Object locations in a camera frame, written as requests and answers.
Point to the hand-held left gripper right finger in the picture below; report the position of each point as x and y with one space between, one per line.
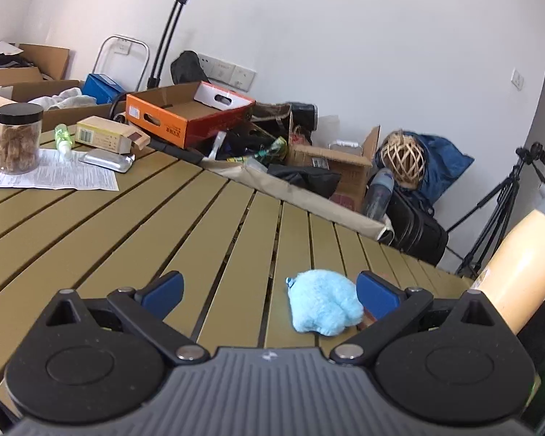
377 297

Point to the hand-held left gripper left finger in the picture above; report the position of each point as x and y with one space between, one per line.
163 293

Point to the light blue plush toy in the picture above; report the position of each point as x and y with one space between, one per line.
322 302

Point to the yellow thermos jug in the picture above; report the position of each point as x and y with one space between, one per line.
522 272

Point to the olive folding slatted table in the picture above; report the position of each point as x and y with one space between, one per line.
118 236

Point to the black suitcase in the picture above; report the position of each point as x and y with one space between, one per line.
418 231

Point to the grey blue water bottle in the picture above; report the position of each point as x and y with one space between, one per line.
378 195

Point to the black cloth bundle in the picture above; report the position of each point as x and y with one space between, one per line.
304 179

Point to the brown cardboard box with flap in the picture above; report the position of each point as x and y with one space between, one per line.
340 163

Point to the woven rattan ball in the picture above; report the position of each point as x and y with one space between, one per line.
402 159

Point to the silver foil pack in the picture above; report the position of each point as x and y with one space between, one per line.
104 159

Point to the printed paper sheet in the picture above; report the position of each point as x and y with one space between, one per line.
72 177

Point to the dark blue fabric bag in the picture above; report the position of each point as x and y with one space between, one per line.
445 163

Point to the orange cardboard tray box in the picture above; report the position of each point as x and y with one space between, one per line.
172 127

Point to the yellow carton box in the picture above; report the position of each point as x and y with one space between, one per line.
100 134

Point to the small green bottle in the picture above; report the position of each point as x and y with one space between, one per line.
63 138

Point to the clear snack jar black lid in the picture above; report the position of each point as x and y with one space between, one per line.
18 145

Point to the blue box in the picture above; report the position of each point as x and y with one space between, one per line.
102 88

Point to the white cloth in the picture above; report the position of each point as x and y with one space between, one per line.
68 99

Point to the black soft bag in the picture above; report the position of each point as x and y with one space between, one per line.
188 68

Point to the large open cardboard box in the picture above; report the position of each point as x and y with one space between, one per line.
32 90

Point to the black tripod with camera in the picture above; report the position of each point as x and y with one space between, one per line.
533 152

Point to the white wall socket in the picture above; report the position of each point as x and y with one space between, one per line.
206 63
123 47
224 71
245 78

